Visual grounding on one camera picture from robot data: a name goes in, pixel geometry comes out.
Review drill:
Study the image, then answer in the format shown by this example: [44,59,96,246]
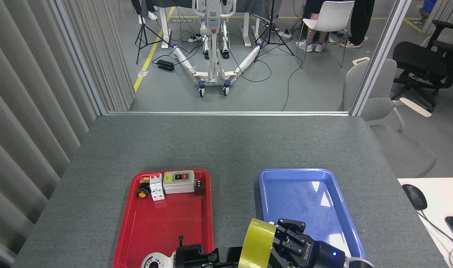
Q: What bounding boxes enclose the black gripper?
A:
[175,243,244,268]
[269,218,346,268]

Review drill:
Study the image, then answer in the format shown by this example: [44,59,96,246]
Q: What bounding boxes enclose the yellow tape roll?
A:
[238,218,277,268]

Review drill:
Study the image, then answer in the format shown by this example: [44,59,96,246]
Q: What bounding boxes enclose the blue plastic tray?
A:
[258,168,365,261]

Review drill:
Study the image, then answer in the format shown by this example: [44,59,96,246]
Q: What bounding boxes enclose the red plastic tray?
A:
[113,169,214,268]

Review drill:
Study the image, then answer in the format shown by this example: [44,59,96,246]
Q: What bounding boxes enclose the white circuit breaker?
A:
[149,173,165,201]

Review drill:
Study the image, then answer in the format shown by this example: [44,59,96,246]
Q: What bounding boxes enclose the black computer mouse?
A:
[402,184,428,210]

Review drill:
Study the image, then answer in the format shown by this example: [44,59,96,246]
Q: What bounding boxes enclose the white desk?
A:
[397,177,453,268]

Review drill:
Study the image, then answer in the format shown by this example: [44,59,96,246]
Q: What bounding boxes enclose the grey upholstered chair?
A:
[342,57,437,178]

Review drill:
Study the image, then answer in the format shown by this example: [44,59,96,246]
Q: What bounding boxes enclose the seated person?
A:
[296,0,329,52]

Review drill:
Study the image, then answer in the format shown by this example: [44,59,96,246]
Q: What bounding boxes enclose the white stand on wheels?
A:
[173,0,262,98]

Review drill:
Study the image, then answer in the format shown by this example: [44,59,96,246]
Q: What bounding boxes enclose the black tripod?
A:
[254,0,295,63]
[135,0,174,65]

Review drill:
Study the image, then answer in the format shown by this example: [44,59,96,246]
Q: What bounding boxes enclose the black office chair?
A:
[392,20,453,112]

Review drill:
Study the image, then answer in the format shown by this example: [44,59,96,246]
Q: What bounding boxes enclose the white plastic chair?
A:
[296,1,355,69]

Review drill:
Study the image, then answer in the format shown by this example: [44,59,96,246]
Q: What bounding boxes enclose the standing person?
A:
[340,0,376,48]

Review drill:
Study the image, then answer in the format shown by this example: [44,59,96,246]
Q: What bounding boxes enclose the walking person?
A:
[132,0,159,25]

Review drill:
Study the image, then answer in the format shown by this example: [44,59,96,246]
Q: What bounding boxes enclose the grey push button switch box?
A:
[163,170,196,195]

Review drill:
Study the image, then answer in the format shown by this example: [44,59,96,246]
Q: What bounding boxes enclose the silver frame rail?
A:
[107,110,350,117]

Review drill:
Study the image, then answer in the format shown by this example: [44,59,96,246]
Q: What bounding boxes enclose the black mouse cable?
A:
[418,209,453,250]

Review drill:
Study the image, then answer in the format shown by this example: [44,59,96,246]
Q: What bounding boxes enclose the black floor cable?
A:
[282,56,305,111]

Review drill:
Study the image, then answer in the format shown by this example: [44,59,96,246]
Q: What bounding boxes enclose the silver frame post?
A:
[50,0,110,116]
[349,0,413,117]

